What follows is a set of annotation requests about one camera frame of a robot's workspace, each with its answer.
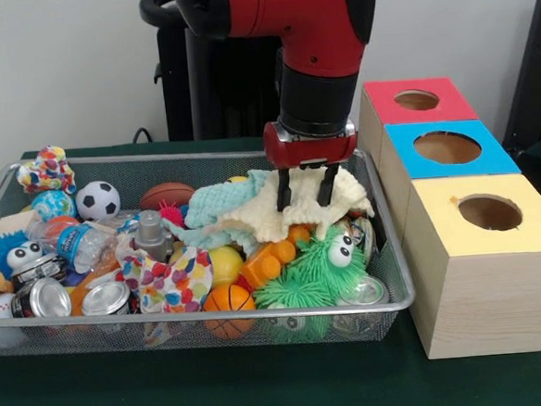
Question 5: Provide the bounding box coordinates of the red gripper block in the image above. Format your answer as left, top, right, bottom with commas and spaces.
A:
261, 115, 364, 213

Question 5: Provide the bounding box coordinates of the cream yellow cloth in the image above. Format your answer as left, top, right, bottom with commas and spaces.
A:
212, 160, 377, 247

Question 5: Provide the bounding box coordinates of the wooden three-hole box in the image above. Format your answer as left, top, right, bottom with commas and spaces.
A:
352, 69, 541, 365

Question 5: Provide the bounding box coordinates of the silver mesh bin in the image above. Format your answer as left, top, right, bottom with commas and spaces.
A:
0, 133, 421, 370

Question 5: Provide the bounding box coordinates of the orange plastic toy brick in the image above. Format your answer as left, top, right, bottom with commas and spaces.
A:
237, 222, 315, 289

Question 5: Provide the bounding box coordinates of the green spiky puffer toy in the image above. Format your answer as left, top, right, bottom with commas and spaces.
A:
248, 222, 376, 312

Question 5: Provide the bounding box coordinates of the light blue cloth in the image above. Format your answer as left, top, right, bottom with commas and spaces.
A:
159, 168, 274, 254

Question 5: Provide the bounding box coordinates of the orange toy basketball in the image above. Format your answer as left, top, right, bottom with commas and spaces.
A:
201, 281, 258, 342

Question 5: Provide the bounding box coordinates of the brown toy football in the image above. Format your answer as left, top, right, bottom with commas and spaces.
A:
137, 180, 197, 213

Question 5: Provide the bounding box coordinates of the silver toy robot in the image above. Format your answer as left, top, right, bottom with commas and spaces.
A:
131, 208, 176, 265

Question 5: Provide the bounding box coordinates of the black white soccer ball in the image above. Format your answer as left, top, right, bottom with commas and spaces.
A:
73, 178, 123, 223

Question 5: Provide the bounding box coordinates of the black standing panel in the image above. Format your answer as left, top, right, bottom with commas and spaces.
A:
491, 0, 541, 150

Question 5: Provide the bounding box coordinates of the knotted polka dot cloth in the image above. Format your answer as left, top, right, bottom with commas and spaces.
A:
14, 144, 79, 199

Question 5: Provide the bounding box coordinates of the robot pedestal with red flange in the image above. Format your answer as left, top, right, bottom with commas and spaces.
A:
138, 0, 295, 146

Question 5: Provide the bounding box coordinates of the black looped cable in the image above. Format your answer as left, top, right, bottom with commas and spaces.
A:
131, 126, 156, 145

